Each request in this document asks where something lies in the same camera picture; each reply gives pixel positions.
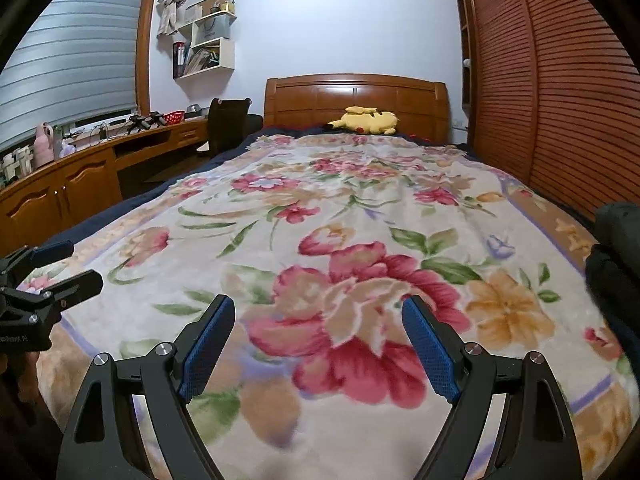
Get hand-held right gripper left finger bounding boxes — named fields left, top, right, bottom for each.
left=57, top=294, right=237, bottom=480

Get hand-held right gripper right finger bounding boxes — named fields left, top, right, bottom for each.
left=401, top=295, right=583, bottom=480

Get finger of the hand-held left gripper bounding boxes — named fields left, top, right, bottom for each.
left=17, top=269, right=104, bottom=324
left=0, top=240, right=76, bottom=282

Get dark folded clothes pile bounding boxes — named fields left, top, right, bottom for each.
left=584, top=242, right=640, bottom=352

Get wooden desk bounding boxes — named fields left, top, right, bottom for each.
left=0, top=117, right=211, bottom=256

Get pink bottle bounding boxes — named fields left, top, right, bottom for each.
left=34, top=121, right=54, bottom=167

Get floral blanket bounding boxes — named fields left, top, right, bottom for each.
left=20, top=132, right=640, bottom=480

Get grey window blind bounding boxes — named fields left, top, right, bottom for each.
left=0, top=0, right=151, bottom=153

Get dark wooden chair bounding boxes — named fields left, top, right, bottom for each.
left=196, top=97, right=263, bottom=159

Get yellow plush toy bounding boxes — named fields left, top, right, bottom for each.
left=326, top=106, right=401, bottom=136

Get leaning books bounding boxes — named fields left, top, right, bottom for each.
left=185, top=46, right=221, bottom=75

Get wooden bed headboard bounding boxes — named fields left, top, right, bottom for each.
left=263, top=74, right=451, bottom=144

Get grey paper bag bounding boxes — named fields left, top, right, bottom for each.
left=192, top=14, right=232, bottom=47

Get wooden louvred wardrobe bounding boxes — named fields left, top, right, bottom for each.
left=450, top=0, right=640, bottom=226

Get wooden window frame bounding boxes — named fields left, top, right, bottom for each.
left=90, top=0, right=161, bottom=121

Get white wall shelf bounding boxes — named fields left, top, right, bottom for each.
left=172, top=0, right=237, bottom=80

